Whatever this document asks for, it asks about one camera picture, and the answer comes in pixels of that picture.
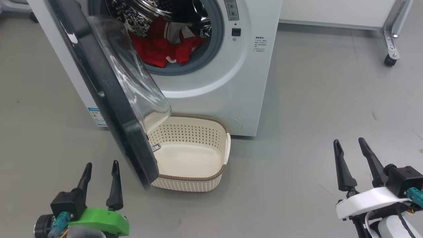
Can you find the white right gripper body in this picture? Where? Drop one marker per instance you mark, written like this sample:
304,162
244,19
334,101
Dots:
366,200

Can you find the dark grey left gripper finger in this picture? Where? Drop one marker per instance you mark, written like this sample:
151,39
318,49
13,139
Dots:
86,178
115,195

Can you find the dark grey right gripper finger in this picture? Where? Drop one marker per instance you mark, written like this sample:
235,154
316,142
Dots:
343,175
375,168

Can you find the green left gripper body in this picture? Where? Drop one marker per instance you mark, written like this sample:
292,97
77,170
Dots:
105,221

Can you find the black round glass washer door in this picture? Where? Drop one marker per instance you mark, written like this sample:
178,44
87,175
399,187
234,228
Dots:
109,109

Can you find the red shorts white stripe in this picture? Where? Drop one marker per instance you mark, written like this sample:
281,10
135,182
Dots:
148,49

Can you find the cream perforated basket brown rim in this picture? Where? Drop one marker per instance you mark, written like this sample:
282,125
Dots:
191,158

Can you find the white front-load washing machine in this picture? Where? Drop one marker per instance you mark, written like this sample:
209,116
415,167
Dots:
231,92

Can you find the stainless steel washing machine drum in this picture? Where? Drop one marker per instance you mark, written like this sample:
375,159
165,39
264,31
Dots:
138,13

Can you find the black square door lock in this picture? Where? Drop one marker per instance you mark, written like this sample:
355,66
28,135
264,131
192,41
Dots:
236,32

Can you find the blue energy label sticker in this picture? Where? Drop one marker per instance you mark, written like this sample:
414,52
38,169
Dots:
96,116

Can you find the black caster wheel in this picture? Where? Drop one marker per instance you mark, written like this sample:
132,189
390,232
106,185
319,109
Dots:
390,61

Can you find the white text notice sticker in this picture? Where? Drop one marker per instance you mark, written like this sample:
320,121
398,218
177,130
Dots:
260,44

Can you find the white mobile partition panel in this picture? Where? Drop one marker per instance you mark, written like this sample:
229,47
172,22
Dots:
330,11

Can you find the grey stand leg with caster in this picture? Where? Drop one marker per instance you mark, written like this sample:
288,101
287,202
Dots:
33,18

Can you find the grey caution pictogram sticker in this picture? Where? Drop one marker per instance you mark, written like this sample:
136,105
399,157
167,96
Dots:
232,10

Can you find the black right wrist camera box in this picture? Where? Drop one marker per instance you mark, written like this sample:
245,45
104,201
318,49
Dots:
406,180

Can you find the silver metal frame leg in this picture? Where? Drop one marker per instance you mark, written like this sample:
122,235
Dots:
395,29

